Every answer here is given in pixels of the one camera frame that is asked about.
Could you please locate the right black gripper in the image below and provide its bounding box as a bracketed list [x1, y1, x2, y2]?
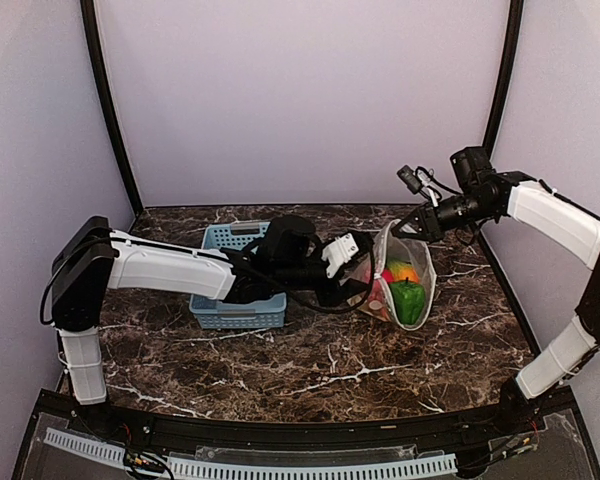
[392, 189, 496, 242]

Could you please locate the orange toy orange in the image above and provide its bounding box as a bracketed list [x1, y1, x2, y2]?
[394, 264, 420, 283]

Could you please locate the clear dotted zip bag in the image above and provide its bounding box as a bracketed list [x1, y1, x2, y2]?
[348, 220, 437, 331]

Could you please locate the red toy apple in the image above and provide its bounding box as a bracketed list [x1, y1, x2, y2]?
[364, 277, 392, 315]

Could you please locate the green toy bell pepper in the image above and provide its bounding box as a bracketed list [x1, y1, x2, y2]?
[389, 280, 426, 325]

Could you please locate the blue perforated plastic basket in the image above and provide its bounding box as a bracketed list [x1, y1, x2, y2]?
[189, 221, 287, 330]

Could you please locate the yellow toy banana bunch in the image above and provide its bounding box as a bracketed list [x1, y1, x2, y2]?
[386, 258, 410, 279]

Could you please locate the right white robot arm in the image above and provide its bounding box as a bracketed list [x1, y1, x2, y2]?
[393, 147, 600, 434]

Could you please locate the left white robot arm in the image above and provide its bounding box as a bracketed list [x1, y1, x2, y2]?
[39, 215, 375, 436]

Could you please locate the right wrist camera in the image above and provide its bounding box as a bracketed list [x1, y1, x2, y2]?
[397, 165, 455, 207]

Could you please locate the black front rail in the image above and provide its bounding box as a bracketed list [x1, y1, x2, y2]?
[31, 387, 574, 452]

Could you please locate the right black frame post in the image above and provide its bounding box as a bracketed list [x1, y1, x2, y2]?
[482, 0, 524, 156]

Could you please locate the black frame post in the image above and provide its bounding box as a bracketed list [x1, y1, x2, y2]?
[482, 0, 524, 156]
[79, 0, 144, 217]

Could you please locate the grey slotted cable duct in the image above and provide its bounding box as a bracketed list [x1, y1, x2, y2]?
[43, 427, 458, 479]

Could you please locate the left black frame post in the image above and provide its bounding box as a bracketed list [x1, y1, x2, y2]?
[79, 0, 144, 217]

